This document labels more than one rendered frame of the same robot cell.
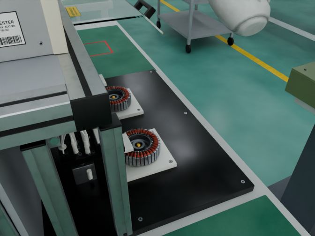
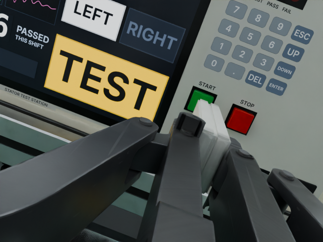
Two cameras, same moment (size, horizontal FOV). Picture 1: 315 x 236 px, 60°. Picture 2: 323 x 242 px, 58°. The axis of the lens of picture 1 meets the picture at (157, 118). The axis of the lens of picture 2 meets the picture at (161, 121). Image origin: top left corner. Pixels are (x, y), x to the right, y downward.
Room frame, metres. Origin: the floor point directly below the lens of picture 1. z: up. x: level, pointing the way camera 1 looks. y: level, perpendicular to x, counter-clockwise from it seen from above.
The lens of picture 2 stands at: (0.73, 0.00, 1.23)
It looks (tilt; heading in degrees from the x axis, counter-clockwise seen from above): 17 degrees down; 113
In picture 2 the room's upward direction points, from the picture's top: 21 degrees clockwise
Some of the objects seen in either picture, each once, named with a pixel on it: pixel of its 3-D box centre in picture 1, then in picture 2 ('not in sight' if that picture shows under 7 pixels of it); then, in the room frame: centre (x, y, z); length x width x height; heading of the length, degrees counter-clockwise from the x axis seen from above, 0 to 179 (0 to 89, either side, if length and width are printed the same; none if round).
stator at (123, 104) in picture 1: (113, 99); not in sight; (0.74, 0.14, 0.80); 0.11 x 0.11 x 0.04
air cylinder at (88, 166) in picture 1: (82, 163); not in sight; (0.46, 0.18, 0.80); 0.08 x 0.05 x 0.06; 22
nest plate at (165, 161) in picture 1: (138, 153); not in sight; (0.51, 0.05, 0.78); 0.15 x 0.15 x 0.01; 22
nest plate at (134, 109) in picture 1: (114, 105); not in sight; (0.74, 0.14, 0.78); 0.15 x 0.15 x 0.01; 22
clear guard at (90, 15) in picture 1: (96, 18); not in sight; (0.81, 0.18, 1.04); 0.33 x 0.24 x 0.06; 112
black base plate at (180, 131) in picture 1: (120, 132); not in sight; (0.62, 0.11, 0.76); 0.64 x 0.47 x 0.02; 22
